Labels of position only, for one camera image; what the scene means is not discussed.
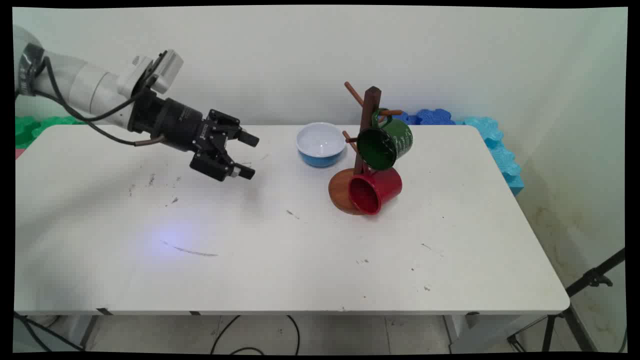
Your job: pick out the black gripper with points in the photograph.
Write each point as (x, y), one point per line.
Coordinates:
(175, 122)

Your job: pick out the green enamel mug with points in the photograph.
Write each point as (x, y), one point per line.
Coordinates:
(400, 137)

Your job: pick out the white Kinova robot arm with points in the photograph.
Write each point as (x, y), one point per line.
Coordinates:
(95, 90)

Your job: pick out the blue and white bowl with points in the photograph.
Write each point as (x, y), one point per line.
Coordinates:
(320, 142)

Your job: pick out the wooden mug tree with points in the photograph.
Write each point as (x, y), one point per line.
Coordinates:
(370, 107)

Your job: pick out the red enamel mug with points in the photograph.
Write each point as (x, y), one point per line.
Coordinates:
(385, 185)

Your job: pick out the dark blue foam mat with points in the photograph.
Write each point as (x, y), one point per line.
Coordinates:
(435, 116)

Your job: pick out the green foam mat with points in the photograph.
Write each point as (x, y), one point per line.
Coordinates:
(27, 130)

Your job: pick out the pink foam mat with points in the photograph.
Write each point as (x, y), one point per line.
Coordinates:
(19, 153)

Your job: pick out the grey table leg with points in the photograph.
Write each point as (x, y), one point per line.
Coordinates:
(87, 330)

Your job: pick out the cyan foam mat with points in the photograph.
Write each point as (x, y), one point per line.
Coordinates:
(500, 150)

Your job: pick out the white table leg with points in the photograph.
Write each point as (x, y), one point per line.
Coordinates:
(480, 330)

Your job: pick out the black tripod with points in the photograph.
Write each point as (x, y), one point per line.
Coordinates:
(592, 276)

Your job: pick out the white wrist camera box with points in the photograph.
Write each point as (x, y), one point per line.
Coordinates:
(167, 70)

